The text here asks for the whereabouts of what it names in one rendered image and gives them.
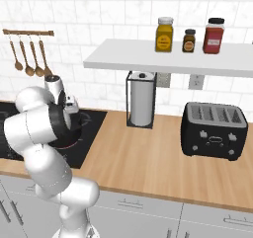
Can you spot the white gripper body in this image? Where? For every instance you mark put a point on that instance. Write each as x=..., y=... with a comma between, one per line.
x=71, y=106

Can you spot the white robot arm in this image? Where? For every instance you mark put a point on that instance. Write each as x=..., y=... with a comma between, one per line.
x=42, y=163

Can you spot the dark cooking pot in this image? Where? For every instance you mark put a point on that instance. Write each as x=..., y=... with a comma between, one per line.
x=78, y=130

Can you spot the black hob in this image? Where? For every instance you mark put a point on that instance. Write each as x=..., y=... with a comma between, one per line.
x=89, y=133

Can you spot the wooden hanging spoon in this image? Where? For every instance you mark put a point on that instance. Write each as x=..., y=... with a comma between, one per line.
x=46, y=69
x=39, y=71
x=18, y=65
x=29, y=70

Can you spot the white paper towel roll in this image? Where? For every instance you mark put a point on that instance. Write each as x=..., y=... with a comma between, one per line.
x=142, y=100

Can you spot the grey drawer front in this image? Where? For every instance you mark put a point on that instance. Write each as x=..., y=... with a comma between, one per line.
x=214, y=223
x=15, y=184
x=148, y=215

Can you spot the yellow spice jar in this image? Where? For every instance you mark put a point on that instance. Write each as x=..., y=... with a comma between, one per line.
x=164, y=38

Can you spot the grey cupboard door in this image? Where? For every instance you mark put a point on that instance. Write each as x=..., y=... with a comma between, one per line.
x=4, y=230
x=36, y=215

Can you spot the small brown spice jar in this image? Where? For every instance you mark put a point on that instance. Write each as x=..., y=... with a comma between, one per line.
x=189, y=43

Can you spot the black four-slot toaster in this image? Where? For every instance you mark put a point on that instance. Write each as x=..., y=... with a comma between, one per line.
x=214, y=133

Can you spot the red spice jar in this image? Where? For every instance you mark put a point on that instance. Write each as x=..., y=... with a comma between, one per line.
x=213, y=39

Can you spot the white wall shelf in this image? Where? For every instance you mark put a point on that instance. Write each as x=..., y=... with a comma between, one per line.
x=138, y=56

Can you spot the wooden hanging rail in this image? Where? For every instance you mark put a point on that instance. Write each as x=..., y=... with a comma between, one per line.
x=29, y=32

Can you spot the wall power outlet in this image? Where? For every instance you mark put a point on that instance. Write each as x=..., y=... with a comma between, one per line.
x=196, y=82
x=163, y=80

